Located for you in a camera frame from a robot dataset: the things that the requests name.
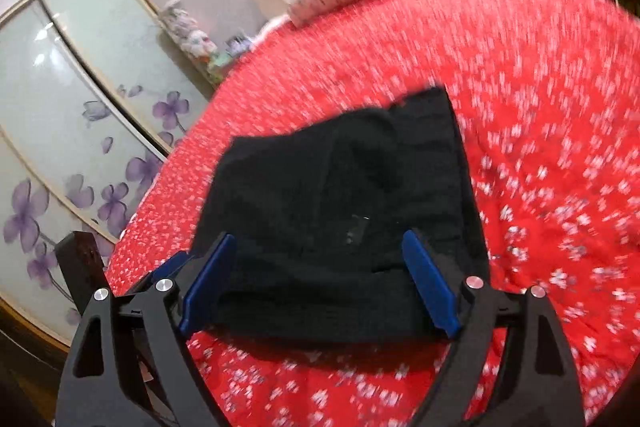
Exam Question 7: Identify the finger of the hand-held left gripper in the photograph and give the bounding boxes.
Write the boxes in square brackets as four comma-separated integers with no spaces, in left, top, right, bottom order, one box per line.
[120,251,191,298]

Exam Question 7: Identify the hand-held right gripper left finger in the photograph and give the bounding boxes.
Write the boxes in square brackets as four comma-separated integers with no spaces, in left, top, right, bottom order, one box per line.
[55,233,237,427]

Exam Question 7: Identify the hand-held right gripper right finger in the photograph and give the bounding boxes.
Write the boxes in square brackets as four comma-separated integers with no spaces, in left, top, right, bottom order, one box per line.
[402,229,586,427]

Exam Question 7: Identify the black pants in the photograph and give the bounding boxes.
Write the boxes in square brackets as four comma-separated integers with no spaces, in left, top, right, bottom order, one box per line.
[187,86,491,345]

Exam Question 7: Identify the glass wardrobe with purple flowers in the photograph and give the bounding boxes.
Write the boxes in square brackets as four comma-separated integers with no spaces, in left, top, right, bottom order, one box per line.
[0,0,211,348]

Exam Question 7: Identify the red floral bedspread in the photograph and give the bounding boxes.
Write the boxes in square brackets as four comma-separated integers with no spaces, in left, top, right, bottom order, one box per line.
[105,0,640,427]

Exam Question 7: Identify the row of plush toys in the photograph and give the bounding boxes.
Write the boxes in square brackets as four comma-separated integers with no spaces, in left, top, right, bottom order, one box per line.
[159,0,251,85]

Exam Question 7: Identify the dark wooden bed post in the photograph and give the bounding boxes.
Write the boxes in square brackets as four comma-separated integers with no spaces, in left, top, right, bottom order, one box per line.
[55,231,108,318]

